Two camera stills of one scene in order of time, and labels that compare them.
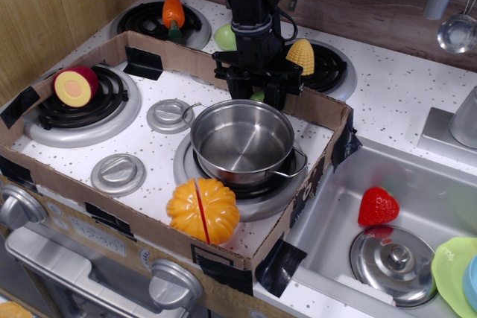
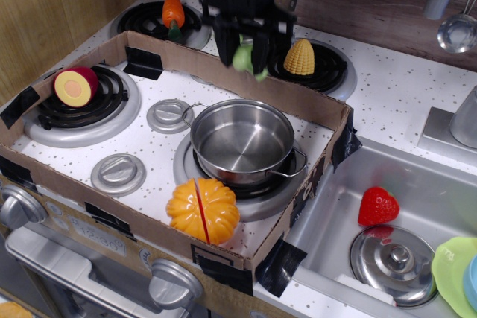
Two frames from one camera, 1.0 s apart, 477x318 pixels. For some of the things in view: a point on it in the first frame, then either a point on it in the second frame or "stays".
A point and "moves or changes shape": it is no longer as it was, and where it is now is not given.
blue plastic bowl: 469,281 stays
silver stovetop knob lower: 118,175 stays
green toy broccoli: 258,97 moves or changes shape
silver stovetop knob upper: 170,116 stays
